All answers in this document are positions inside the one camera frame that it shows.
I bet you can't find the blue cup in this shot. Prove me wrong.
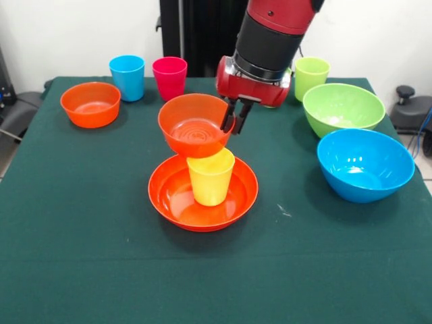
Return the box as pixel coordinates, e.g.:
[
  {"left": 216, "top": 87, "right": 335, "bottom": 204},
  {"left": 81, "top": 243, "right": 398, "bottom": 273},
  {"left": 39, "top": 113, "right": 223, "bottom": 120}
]
[{"left": 108, "top": 55, "right": 146, "bottom": 103}]

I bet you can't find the pink cup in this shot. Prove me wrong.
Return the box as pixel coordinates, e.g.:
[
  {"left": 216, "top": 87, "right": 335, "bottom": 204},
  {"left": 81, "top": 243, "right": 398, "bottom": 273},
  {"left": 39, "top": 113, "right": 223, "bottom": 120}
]
[{"left": 152, "top": 57, "right": 188, "bottom": 103}]

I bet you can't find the lime green cup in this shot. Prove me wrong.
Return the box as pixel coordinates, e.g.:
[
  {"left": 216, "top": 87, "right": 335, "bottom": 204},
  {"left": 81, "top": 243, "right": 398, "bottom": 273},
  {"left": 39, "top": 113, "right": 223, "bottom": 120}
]
[{"left": 294, "top": 56, "right": 331, "bottom": 103}]

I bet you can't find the black equipment box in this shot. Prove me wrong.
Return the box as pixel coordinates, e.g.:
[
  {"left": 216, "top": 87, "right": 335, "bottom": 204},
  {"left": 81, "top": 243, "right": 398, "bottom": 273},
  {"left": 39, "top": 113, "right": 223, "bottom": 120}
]
[{"left": 0, "top": 47, "right": 18, "bottom": 109}]

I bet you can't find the grey stand base with knob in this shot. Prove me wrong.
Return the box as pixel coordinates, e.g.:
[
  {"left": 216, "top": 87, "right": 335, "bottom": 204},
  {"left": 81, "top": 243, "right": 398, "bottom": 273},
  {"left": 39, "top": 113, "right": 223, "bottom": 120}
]
[{"left": 391, "top": 84, "right": 432, "bottom": 136}]

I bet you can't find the small orange bowl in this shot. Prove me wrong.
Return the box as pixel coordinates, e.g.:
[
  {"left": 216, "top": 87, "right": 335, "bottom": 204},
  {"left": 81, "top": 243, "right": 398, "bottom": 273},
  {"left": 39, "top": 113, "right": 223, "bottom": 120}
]
[
  {"left": 60, "top": 82, "right": 122, "bottom": 129},
  {"left": 157, "top": 93, "right": 236, "bottom": 159}
]

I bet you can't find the lime green bowl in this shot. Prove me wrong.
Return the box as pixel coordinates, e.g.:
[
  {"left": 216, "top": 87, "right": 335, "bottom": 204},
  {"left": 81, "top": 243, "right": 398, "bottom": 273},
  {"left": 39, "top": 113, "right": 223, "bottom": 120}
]
[{"left": 302, "top": 82, "right": 386, "bottom": 139}]

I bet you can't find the large orange bowl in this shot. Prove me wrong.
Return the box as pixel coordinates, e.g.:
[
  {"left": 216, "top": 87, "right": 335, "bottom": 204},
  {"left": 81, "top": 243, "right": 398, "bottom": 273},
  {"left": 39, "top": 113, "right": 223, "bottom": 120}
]
[{"left": 147, "top": 153, "right": 259, "bottom": 233}]

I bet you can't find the yellow cup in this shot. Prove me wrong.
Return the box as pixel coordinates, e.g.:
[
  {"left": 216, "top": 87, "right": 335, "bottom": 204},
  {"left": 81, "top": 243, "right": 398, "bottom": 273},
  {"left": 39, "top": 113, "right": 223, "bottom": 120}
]
[{"left": 186, "top": 147, "right": 236, "bottom": 207}]

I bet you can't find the blue cable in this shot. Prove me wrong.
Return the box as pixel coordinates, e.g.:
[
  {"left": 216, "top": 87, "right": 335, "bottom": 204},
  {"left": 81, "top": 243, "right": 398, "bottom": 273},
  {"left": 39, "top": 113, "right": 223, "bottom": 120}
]
[{"left": 415, "top": 107, "right": 432, "bottom": 159}]

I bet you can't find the blue bowl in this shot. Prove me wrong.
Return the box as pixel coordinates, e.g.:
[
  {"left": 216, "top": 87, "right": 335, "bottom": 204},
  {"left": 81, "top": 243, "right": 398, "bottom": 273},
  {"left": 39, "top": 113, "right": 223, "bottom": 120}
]
[{"left": 316, "top": 128, "right": 416, "bottom": 204}]

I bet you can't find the dark green tablecloth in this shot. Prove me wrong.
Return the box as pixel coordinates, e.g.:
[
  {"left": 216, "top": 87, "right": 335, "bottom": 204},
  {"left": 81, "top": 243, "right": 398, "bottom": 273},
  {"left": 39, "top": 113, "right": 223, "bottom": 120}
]
[{"left": 0, "top": 76, "right": 432, "bottom": 324}]

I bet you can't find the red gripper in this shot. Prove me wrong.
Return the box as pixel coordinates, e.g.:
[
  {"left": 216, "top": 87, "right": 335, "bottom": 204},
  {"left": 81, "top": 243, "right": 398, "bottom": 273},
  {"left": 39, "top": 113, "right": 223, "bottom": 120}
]
[{"left": 215, "top": 55, "right": 292, "bottom": 136}]

